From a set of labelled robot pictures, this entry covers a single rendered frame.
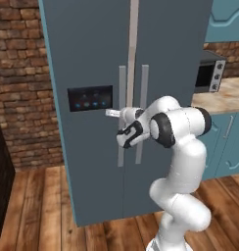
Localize grey freezer door handle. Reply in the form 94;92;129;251
117;65;127;168

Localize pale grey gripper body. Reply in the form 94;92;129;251
105;108;122;119

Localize blue-grey fridge body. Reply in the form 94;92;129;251
37;0;215;228

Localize dark wooden cabinet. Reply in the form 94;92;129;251
0;110;17;251

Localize black and silver toaster oven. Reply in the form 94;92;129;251
194;49;227;94

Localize teal base cupboards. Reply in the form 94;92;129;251
198;110;239;181

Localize plain blue-grey fridge door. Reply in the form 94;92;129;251
122;0;215;220

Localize grey fridge door handle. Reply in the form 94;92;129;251
134;64;150;166

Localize blue-grey freezer door with display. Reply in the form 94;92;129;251
41;0;132;227

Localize teal wall cupboard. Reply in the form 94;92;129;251
205;0;239;44

